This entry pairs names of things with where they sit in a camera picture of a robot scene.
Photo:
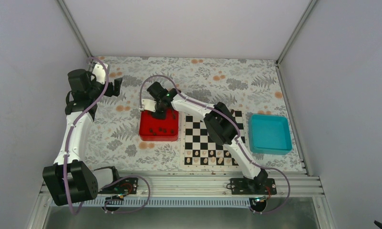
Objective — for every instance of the aluminium corner post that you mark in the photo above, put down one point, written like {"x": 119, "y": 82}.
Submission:
{"x": 73, "y": 25}
{"x": 304, "y": 17}

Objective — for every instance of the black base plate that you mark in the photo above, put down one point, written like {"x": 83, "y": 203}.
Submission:
{"x": 244, "y": 186}
{"x": 124, "y": 187}

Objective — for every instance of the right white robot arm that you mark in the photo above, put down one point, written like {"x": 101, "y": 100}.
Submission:
{"x": 221, "y": 128}

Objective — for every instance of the red plastic tray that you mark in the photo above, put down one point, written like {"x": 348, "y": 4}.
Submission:
{"x": 162, "y": 130}

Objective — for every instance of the aluminium front rail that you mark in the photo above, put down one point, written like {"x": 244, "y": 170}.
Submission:
{"x": 213, "y": 184}

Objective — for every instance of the right aluminium corner post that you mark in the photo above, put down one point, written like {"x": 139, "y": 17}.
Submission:
{"x": 304, "y": 17}

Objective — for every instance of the floral patterned table mat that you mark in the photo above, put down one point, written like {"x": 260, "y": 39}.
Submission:
{"x": 248, "y": 86}

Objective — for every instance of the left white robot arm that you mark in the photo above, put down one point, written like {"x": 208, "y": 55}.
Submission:
{"x": 69, "y": 178}

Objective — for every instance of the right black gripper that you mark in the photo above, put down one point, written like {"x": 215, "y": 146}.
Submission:
{"x": 161, "y": 116}

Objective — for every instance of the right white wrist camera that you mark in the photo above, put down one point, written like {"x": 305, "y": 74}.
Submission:
{"x": 148, "y": 105}

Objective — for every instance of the teal plastic tray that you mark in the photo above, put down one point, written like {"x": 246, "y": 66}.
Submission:
{"x": 269, "y": 134}

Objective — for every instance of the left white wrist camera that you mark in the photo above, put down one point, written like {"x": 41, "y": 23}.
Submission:
{"x": 99, "y": 74}

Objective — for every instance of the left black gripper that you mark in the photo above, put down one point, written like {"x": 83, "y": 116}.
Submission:
{"x": 109, "y": 92}

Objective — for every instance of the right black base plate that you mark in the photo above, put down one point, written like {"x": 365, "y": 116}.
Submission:
{"x": 244, "y": 186}

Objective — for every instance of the left aluminium corner post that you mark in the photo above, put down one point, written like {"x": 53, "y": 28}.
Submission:
{"x": 73, "y": 25}

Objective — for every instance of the black white chessboard mat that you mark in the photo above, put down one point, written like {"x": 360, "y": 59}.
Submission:
{"x": 194, "y": 137}

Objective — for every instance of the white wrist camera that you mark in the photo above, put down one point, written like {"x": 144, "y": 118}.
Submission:
{"x": 148, "y": 105}
{"x": 99, "y": 74}

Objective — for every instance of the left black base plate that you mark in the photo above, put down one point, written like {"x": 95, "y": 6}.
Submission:
{"x": 124, "y": 187}

